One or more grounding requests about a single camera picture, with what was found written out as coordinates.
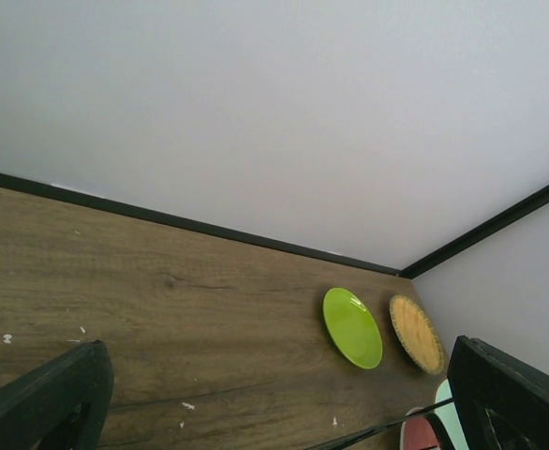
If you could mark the red and teal plate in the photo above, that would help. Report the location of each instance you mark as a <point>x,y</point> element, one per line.
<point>417,434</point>

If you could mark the yellow woven pattern plate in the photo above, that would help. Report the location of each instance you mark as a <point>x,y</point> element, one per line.
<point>416,334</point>

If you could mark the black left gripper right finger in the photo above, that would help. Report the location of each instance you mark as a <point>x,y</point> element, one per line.
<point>501,401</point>

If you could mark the black enclosure frame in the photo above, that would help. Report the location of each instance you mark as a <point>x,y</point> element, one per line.
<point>491,226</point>

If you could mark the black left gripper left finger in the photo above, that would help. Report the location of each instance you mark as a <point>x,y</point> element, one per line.
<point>62,404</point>

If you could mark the light teal flower plate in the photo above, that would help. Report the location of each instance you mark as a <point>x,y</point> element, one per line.
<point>449,418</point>

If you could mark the black wire dish rack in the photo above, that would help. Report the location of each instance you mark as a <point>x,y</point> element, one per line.
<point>358,436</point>

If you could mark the lime green plate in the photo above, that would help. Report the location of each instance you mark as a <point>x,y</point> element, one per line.
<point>352,328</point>

